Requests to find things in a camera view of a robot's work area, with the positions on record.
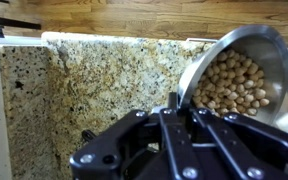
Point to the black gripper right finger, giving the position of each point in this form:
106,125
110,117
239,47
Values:
244,146

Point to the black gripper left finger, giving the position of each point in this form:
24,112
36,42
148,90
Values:
117,146

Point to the pile of chickpeas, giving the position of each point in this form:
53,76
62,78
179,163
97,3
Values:
230,83

